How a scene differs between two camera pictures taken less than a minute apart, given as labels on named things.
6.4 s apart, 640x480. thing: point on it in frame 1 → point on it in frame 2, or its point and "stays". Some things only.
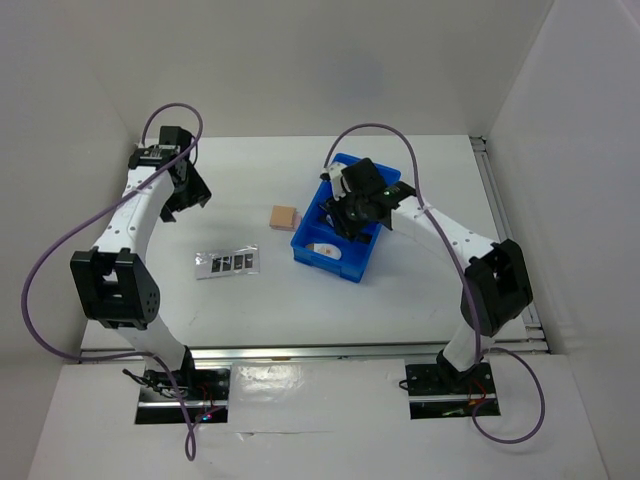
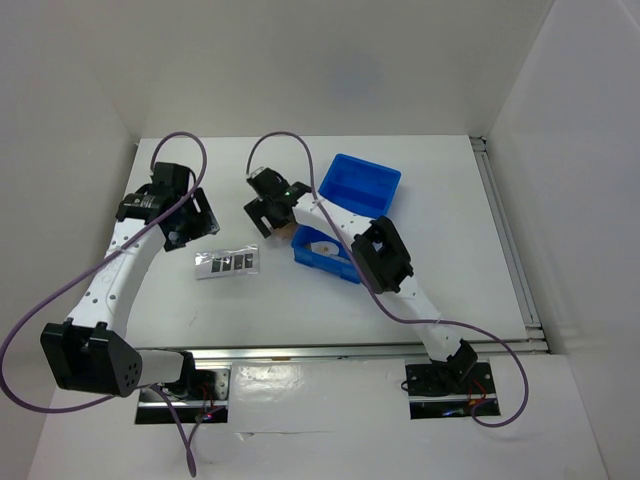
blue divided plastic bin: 316,242 stays
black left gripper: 197,193 → 203,223
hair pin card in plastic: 225,263 stays
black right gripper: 341,223 → 257,210
